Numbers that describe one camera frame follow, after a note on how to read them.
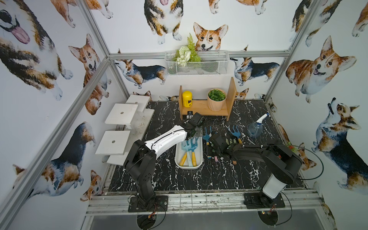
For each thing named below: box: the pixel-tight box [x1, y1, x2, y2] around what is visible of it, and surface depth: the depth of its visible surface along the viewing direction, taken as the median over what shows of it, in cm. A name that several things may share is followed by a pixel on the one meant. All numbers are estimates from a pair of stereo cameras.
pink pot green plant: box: [207, 88, 228, 112], surface depth 102 cm
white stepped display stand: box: [94, 94, 155, 167], surface depth 86 cm
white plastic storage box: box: [175, 136, 204, 170], surface depth 91 cm
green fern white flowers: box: [172, 32, 202, 67], surface depth 82 cm
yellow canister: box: [182, 90, 194, 108], surface depth 103 cm
